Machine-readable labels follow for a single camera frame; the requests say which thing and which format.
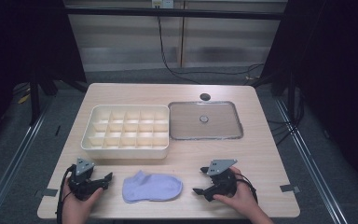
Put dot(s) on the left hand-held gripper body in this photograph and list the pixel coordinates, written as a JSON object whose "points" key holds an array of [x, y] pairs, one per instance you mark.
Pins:
{"points": [[82, 183]]}

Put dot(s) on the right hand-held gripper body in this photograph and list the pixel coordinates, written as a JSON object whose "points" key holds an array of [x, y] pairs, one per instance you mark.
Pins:
{"points": [[222, 183]]}

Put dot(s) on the cream divided organizer box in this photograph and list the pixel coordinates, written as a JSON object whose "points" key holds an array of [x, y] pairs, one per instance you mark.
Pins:
{"points": [[127, 149]]}

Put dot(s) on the lilac sock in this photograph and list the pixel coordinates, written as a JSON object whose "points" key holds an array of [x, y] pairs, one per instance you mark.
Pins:
{"points": [[152, 188]]}

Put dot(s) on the person's left hand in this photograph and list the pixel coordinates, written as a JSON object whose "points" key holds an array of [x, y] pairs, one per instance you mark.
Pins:
{"points": [[80, 207]]}

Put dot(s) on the person's right hand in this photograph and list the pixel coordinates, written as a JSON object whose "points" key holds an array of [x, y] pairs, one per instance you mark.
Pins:
{"points": [[244, 199]]}

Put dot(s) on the grey tape piece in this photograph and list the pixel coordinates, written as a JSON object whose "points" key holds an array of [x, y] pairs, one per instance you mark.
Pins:
{"points": [[49, 192], [289, 188]]}

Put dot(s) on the clear grey-rimmed lid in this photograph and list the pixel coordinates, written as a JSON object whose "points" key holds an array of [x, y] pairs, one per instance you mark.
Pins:
{"points": [[220, 123]]}

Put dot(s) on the black stand leg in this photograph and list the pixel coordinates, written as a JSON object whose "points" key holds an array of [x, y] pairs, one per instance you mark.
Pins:
{"points": [[34, 102]]}

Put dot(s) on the yellow floor object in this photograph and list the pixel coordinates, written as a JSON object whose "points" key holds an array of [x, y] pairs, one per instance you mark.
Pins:
{"points": [[24, 99]]}

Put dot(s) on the black curtain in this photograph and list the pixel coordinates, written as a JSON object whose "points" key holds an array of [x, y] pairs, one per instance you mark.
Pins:
{"points": [[332, 62], [28, 40]]}

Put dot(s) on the black horizontal bar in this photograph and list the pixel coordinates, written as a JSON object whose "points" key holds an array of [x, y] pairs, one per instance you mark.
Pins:
{"points": [[174, 13]]}

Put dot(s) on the metal floor rail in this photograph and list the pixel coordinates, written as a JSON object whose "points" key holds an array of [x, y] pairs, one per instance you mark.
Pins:
{"points": [[11, 169], [310, 161]]}

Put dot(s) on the white wall socket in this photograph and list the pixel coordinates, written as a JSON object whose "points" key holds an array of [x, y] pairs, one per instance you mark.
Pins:
{"points": [[162, 3]]}

